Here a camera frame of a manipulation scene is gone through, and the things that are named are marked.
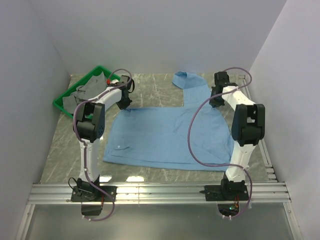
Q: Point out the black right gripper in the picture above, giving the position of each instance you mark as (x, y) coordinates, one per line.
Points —
(215, 104)

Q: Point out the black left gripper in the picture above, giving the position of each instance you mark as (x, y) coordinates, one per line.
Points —
(123, 106)

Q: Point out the light blue long sleeve shirt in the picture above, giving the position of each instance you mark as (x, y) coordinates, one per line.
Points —
(193, 137)

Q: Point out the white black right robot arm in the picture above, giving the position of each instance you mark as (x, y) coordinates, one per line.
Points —
(247, 129)

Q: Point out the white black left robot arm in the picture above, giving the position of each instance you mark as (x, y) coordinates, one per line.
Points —
(89, 127)

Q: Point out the grey long sleeve shirt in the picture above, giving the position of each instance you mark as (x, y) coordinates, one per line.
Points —
(94, 86)

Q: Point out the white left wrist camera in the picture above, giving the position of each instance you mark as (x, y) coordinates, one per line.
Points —
(112, 82)

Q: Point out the aluminium side rail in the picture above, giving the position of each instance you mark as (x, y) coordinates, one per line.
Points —
(260, 165)

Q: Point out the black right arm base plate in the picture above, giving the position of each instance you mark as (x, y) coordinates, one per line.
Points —
(217, 193)

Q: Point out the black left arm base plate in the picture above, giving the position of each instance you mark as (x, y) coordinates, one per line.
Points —
(107, 193)

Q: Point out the aluminium front mounting rail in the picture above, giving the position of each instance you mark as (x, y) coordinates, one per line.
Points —
(155, 193)

